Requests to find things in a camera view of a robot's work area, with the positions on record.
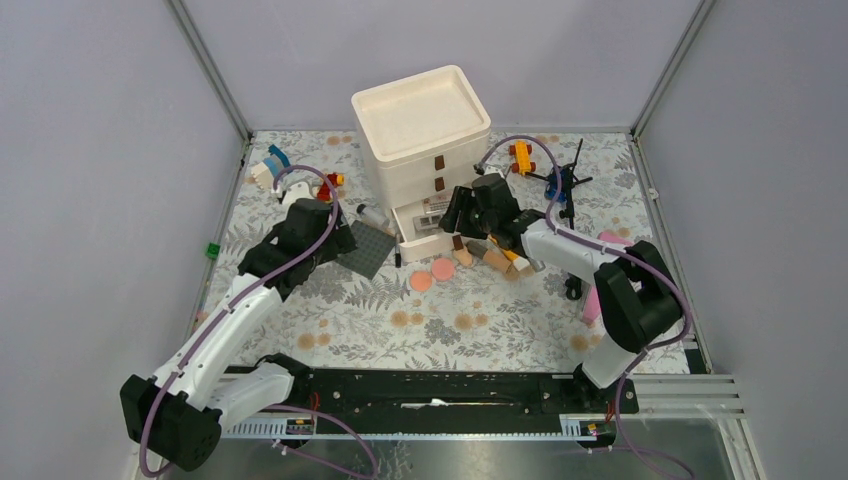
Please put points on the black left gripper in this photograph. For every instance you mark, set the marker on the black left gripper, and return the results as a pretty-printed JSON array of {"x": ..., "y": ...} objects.
[{"x": 341, "y": 243}]

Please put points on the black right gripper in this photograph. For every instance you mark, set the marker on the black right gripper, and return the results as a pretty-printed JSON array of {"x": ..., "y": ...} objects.
[{"x": 463, "y": 199}]

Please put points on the false eyelash box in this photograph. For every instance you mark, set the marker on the false eyelash box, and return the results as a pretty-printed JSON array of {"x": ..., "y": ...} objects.
[{"x": 436, "y": 203}]

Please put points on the white drawer organizer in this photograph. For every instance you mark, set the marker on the white drawer organizer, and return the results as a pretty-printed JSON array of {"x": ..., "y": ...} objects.
[{"x": 420, "y": 137}]

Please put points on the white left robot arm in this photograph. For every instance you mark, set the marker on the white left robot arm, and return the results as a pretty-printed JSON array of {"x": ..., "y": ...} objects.
[{"x": 180, "y": 411}]

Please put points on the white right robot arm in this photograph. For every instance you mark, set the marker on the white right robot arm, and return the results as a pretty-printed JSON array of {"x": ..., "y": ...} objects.
[{"x": 639, "y": 300}]

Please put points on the beige makeup sponge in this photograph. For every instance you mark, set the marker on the beige makeup sponge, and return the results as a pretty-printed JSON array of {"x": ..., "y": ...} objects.
[{"x": 463, "y": 257}]

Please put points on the pink round makeup puff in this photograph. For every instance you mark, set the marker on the pink round makeup puff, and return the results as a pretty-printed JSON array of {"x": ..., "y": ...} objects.
[{"x": 443, "y": 269}]

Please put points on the orange round makeup puff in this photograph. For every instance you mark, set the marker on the orange round makeup puff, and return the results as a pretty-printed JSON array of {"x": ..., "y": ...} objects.
[{"x": 420, "y": 281}]

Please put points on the red green white brick toy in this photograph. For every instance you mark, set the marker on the red green white brick toy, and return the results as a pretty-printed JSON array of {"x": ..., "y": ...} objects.
[{"x": 334, "y": 180}]

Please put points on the beige foundation bottle grey cap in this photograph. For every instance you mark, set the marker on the beige foundation bottle grey cap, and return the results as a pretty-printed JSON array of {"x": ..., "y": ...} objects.
[{"x": 493, "y": 258}]

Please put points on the clear black mascara tube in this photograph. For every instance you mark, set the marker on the clear black mascara tube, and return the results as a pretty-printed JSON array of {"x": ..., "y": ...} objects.
[{"x": 398, "y": 261}]

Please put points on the clear bottle black cap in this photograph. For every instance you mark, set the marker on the clear bottle black cap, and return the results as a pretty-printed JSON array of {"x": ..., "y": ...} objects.
[{"x": 373, "y": 216}]

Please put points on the dark grey brick baseplate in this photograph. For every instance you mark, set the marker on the dark grey brick baseplate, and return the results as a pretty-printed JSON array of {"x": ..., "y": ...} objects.
[{"x": 373, "y": 247}]

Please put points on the blue white stacked bricks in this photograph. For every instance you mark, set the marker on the blue white stacked bricks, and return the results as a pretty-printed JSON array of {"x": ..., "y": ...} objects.
[{"x": 264, "y": 172}]

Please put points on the orange white cream tube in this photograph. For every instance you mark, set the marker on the orange white cream tube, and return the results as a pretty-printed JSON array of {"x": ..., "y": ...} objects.
[{"x": 520, "y": 264}]

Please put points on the silver toy microphone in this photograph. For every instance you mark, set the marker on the silver toy microphone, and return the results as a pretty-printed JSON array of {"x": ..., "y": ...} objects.
[{"x": 537, "y": 266}]

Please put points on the yellow red toy brick car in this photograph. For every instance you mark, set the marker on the yellow red toy brick car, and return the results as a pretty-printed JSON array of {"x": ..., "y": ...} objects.
[{"x": 520, "y": 152}]

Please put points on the green small cube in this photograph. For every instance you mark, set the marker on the green small cube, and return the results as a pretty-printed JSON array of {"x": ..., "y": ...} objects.
[{"x": 212, "y": 251}]

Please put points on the blue toy brick car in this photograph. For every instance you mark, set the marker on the blue toy brick car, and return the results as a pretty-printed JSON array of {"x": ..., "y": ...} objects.
[{"x": 554, "y": 191}]

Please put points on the pink plastic scoop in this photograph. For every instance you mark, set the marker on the pink plastic scoop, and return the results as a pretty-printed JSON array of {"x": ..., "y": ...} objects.
[{"x": 592, "y": 309}]

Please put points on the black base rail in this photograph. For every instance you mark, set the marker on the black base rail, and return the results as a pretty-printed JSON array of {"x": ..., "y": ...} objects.
[{"x": 422, "y": 402}]

